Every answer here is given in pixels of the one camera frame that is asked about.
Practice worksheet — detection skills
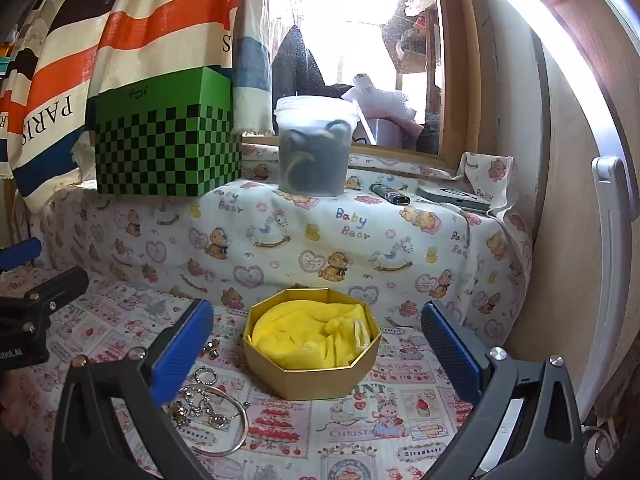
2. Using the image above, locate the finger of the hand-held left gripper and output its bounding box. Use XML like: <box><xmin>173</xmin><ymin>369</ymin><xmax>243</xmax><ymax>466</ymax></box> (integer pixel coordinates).
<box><xmin>0</xmin><ymin>266</ymin><xmax>90</xmax><ymax>312</ymax></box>
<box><xmin>0</xmin><ymin>237</ymin><xmax>43</xmax><ymax>273</ymax></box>

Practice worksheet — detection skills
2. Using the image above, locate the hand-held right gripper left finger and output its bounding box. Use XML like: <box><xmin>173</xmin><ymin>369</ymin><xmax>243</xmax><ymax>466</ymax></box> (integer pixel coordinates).
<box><xmin>52</xmin><ymin>299</ymin><xmax>216</xmax><ymax>480</ymax></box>

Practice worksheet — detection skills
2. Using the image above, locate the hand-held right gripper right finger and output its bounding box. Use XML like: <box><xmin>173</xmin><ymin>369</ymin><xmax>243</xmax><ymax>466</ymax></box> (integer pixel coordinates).
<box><xmin>420</xmin><ymin>301</ymin><xmax>586</xmax><ymax>480</ymax></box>

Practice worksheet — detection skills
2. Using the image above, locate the gold bangle bracelet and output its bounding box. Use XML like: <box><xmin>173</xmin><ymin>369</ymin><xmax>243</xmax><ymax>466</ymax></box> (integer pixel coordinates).
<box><xmin>185</xmin><ymin>384</ymin><xmax>250</xmax><ymax>457</ymax></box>

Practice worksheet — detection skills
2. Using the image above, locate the gold octagonal box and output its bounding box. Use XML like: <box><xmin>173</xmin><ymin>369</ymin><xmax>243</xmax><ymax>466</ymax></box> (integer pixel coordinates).
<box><xmin>243</xmin><ymin>287</ymin><xmax>383</xmax><ymax>402</ymax></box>

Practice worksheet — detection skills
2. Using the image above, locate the yellow cloth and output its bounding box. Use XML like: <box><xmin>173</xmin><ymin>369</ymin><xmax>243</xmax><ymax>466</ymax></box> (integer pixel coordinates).
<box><xmin>251</xmin><ymin>300</ymin><xmax>377</xmax><ymax>370</ymax></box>

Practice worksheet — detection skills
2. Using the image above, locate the strawberry printed cloth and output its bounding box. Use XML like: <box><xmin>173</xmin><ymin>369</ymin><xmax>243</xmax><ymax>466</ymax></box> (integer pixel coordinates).
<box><xmin>0</xmin><ymin>265</ymin><xmax>483</xmax><ymax>480</ymax></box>

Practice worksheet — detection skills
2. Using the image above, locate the grey flat device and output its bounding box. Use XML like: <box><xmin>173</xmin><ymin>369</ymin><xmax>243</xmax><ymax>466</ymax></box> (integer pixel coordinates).
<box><xmin>416</xmin><ymin>185</ymin><xmax>494</xmax><ymax>213</ymax></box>

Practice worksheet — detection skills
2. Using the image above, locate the bear printed cloth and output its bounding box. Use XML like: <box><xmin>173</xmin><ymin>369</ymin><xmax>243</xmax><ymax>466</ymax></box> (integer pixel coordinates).
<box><xmin>12</xmin><ymin>142</ymin><xmax>534</xmax><ymax>343</ymax></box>

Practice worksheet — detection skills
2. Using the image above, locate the green black checkered cloth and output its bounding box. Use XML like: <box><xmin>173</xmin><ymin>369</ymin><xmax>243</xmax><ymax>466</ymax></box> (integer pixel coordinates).
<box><xmin>86</xmin><ymin>66</ymin><xmax>242</xmax><ymax>198</ymax></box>

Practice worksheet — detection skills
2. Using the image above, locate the orange black striped curtain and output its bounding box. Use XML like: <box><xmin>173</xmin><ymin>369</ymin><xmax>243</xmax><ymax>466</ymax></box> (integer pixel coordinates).
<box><xmin>0</xmin><ymin>0</ymin><xmax>236</xmax><ymax>213</ymax></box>

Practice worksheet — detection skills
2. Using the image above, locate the clear plastic bucket with lid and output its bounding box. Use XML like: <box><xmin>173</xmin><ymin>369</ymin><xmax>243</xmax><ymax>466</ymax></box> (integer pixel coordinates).
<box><xmin>273</xmin><ymin>95</ymin><xmax>360</xmax><ymax>196</ymax></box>

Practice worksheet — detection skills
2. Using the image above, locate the white pink plastic bag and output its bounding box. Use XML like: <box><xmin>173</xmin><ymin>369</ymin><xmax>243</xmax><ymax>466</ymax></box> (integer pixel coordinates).
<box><xmin>341</xmin><ymin>73</ymin><xmax>427</xmax><ymax>137</ymax></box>

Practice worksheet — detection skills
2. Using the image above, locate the wooden framed window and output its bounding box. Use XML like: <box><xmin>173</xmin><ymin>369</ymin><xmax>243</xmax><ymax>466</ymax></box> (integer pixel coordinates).
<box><xmin>242</xmin><ymin>0</ymin><xmax>498</xmax><ymax>167</ymax></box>

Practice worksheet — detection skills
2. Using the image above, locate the blue pink striped cloth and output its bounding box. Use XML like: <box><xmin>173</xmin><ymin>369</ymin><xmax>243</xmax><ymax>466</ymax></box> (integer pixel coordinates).
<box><xmin>231</xmin><ymin>0</ymin><xmax>275</xmax><ymax>137</ymax></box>

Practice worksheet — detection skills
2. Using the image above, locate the dark hanging garment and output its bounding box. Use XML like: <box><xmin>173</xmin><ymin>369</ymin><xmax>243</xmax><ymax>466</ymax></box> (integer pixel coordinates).
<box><xmin>271</xmin><ymin>25</ymin><xmax>351</xmax><ymax>102</ymax></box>

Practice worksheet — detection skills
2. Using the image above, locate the white charger cable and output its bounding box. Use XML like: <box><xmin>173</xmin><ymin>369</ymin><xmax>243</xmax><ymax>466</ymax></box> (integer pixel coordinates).
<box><xmin>581</xmin><ymin>417</ymin><xmax>623</xmax><ymax>480</ymax></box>

